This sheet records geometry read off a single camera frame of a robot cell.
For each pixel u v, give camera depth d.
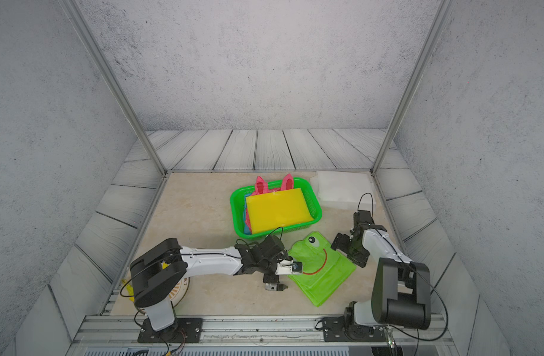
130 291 0.47
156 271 0.49
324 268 0.85
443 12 0.70
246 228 0.96
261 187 1.02
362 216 0.74
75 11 0.70
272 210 0.99
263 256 0.67
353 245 0.75
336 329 0.73
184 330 0.73
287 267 0.72
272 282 0.76
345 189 1.12
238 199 1.00
